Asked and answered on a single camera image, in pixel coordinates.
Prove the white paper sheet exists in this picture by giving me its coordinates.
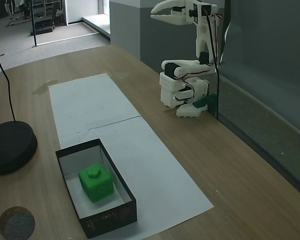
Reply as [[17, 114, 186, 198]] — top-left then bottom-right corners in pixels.
[[58, 115, 215, 239], [48, 72, 142, 140]]

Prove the black stand cable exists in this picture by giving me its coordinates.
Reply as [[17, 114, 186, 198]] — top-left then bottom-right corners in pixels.
[[0, 0, 17, 123]]

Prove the dark cardboard box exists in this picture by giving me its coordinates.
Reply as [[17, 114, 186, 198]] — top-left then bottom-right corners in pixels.
[[55, 138, 138, 240]]

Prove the green cube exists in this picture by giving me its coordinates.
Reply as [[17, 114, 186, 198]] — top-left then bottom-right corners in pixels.
[[77, 162, 115, 204]]

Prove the grey desk divider panel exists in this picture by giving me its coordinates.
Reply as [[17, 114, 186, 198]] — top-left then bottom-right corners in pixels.
[[216, 0, 300, 204]]

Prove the clear adhesive tape piece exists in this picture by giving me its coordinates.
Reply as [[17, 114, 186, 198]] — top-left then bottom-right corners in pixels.
[[30, 79, 60, 97]]

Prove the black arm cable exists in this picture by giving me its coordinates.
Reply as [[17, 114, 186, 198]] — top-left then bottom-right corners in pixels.
[[205, 14, 221, 119]]

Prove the green table clamp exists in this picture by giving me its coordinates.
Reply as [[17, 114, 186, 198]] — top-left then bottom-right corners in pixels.
[[192, 93, 219, 110]]

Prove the black round stand base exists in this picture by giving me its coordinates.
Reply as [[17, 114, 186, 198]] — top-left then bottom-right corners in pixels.
[[0, 111, 38, 176]]

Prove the metal equipment rack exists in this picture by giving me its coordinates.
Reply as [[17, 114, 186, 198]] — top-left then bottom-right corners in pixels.
[[3, 0, 66, 36]]

